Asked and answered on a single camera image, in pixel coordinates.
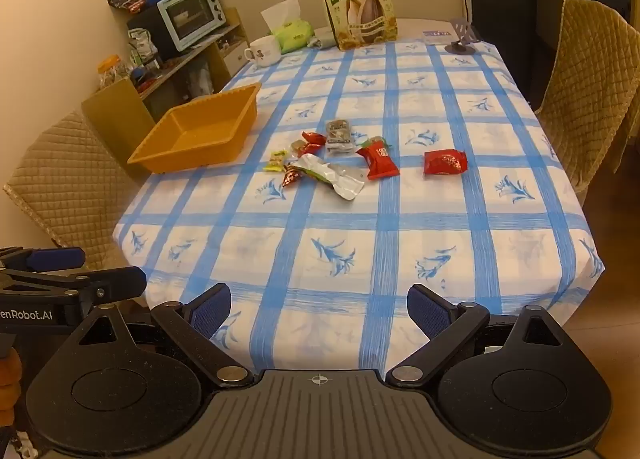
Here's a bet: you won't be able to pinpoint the quilted cover chair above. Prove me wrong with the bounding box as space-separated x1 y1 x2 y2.
2 109 143 270
535 0 640 205

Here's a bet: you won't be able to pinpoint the black appliance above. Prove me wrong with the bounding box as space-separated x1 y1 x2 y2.
126 6 168 62

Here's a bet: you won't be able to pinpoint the grey phone stand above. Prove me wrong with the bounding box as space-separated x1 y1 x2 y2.
445 18 483 56

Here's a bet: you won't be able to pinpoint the green sunflower seed bag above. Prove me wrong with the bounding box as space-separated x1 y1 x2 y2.
317 0 398 51

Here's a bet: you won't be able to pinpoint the plain red snack packet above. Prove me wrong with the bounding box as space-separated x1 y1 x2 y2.
424 149 468 178

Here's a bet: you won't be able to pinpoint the green tissue pack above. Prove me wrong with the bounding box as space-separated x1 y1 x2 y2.
260 0 315 54

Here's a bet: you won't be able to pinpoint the green white packets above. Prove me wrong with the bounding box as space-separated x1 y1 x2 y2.
127 28 161 71

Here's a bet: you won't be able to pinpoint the wooden shelf cabinet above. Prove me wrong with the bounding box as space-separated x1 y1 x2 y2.
81 6 249 155

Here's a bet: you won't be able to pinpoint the yellow plastic tray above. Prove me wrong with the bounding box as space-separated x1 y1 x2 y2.
127 82 263 175

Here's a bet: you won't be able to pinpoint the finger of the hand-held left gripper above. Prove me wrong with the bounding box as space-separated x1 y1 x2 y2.
0 246 87 271
0 266 147 312

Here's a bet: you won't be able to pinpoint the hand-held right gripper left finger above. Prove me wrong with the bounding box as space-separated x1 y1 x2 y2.
47 283 253 388

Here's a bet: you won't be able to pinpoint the silver foil snack packet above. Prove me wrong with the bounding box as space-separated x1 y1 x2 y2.
290 154 367 201

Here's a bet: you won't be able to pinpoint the red packet white print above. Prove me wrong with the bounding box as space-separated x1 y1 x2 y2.
356 136 401 181

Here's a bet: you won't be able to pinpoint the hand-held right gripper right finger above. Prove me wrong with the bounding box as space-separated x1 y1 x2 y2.
386 283 586 388

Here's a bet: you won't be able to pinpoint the small red candy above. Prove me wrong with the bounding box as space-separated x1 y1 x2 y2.
300 130 327 155

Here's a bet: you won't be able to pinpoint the white mug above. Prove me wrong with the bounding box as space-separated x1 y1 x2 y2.
243 36 282 68

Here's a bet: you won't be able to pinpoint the light blue toaster oven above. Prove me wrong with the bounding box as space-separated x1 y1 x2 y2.
156 0 226 52

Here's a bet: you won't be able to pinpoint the person's left hand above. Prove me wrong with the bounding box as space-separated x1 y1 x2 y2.
0 349 24 426

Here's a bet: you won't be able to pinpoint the plastic jar orange lid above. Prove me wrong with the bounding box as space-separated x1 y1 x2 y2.
97 55 132 90

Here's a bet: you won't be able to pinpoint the blue checked tablecloth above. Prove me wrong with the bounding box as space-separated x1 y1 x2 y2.
114 32 606 376

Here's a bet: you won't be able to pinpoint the grey cloth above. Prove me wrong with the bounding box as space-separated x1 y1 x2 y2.
306 28 336 49

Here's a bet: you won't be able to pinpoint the grey snack packet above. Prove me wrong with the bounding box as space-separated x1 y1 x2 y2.
325 119 357 156

